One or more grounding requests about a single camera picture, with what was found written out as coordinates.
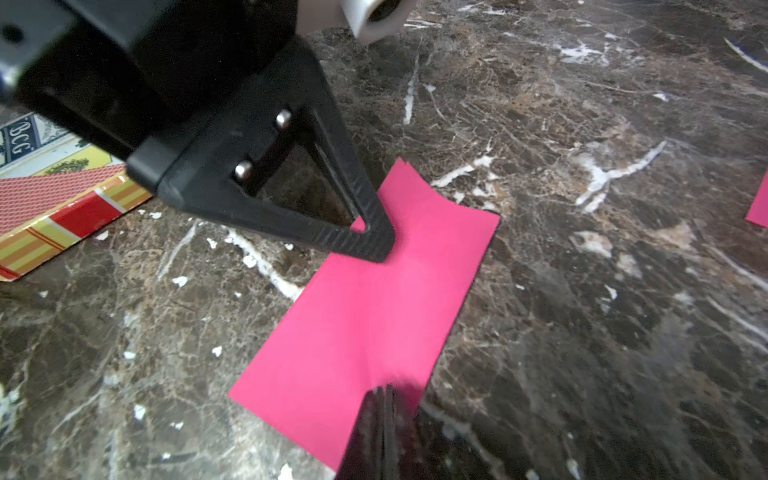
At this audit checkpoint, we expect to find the pink square paper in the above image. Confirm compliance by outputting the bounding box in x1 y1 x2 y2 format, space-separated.
745 173 768 228
229 161 500 469

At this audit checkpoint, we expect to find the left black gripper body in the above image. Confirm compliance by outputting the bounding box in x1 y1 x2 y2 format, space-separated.
1 0 298 158

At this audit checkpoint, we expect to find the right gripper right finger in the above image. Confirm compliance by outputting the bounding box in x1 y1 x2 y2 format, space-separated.
386 385 432 479

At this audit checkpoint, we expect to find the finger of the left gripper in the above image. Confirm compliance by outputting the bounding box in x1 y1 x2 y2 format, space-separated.
126 36 396 263

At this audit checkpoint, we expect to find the yellow red card box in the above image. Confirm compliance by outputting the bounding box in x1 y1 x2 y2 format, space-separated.
1 146 151 282

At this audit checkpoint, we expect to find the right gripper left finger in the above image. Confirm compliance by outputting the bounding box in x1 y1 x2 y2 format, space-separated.
335 387 386 480

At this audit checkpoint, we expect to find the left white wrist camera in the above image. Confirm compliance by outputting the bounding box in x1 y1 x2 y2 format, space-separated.
296 0 417 45

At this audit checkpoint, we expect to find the black white card deck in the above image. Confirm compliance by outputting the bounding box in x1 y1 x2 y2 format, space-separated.
1 113 70 167

